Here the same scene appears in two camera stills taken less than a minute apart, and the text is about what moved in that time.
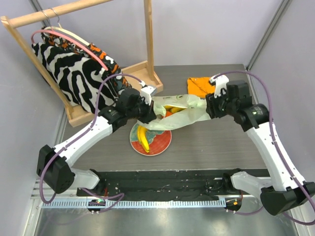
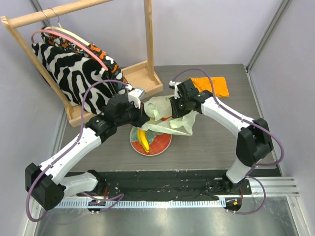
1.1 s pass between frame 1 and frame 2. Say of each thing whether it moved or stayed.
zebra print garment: stayed
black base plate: stayed
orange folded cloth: stayed
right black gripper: moved
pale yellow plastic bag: moved
